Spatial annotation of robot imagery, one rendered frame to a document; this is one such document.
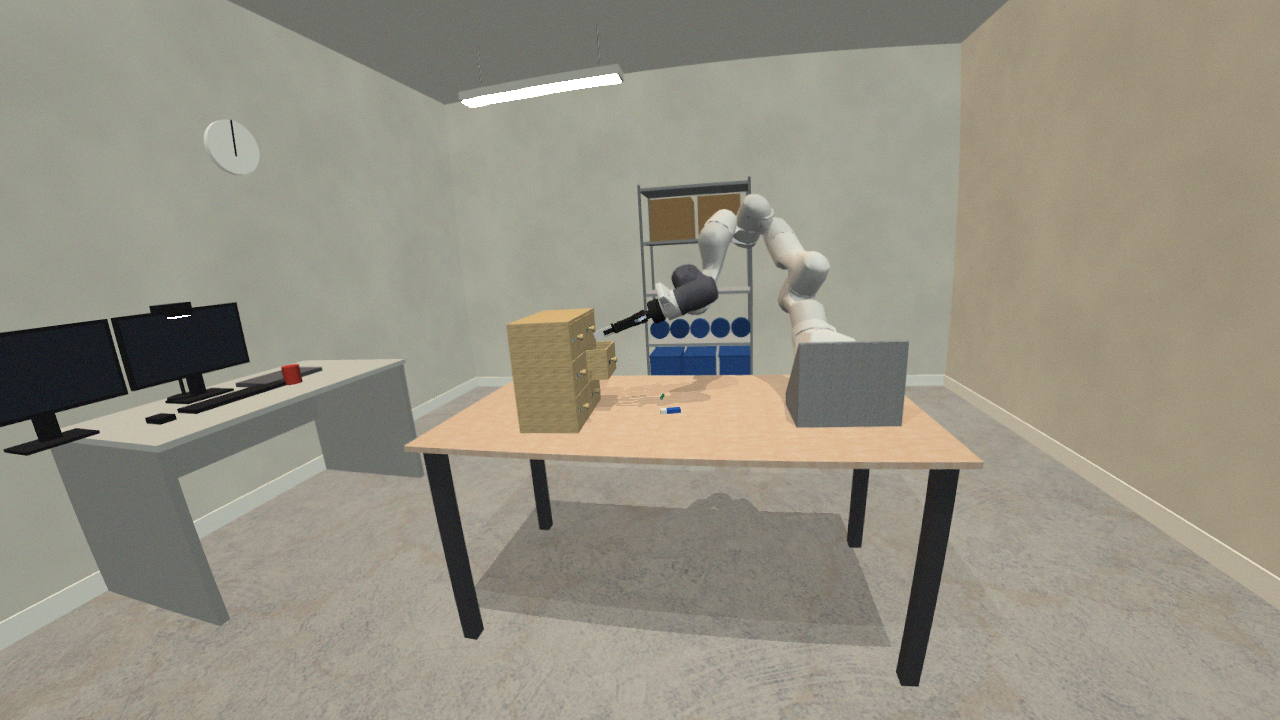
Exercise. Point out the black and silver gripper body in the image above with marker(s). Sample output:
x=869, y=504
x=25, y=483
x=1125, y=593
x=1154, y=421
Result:
x=655, y=312

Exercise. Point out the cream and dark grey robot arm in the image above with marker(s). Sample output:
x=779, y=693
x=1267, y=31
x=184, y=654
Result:
x=695, y=291

